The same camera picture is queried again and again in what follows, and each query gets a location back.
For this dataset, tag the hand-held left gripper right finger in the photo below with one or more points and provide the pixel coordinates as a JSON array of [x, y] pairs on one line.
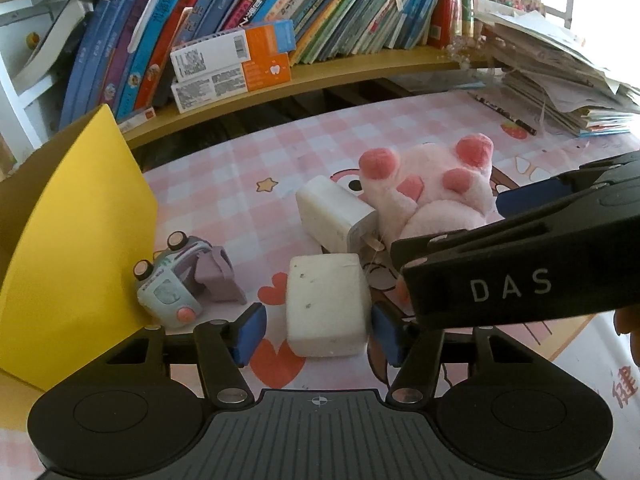
[[385, 335]]

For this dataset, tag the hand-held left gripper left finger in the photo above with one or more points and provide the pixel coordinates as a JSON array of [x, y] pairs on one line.
[[252, 332]]

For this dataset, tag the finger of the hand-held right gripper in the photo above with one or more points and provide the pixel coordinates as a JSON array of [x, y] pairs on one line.
[[450, 242], [535, 197]]

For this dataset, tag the pink plush toy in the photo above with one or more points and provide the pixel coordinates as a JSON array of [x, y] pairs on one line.
[[435, 195]]

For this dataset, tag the white speckled foam block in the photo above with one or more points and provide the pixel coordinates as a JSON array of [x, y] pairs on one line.
[[325, 305]]

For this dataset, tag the small grey toy car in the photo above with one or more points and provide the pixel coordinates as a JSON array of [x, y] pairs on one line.
[[170, 285]]

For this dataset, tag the white charger cube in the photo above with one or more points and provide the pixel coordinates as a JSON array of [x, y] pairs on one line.
[[330, 215]]

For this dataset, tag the yellow cardboard box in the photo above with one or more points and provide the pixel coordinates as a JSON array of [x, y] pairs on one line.
[[75, 235]]

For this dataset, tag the person's right hand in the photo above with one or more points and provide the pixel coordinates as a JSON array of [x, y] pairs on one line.
[[631, 332]]

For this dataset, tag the black red pencil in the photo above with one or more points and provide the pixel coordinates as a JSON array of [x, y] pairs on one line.
[[502, 112]]

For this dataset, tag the stack of papers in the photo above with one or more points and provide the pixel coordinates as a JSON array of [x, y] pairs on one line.
[[560, 75]]

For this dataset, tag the pink checkered table mat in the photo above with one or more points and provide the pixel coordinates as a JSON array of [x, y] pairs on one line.
[[240, 160]]

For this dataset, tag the white wooden bookshelf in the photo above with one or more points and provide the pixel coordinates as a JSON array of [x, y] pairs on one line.
[[400, 62]]

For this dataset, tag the orange white carton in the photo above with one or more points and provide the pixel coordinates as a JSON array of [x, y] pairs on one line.
[[230, 82], [235, 47]]

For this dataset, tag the row of colourful books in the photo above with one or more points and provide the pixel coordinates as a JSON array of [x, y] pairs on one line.
[[310, 5]]

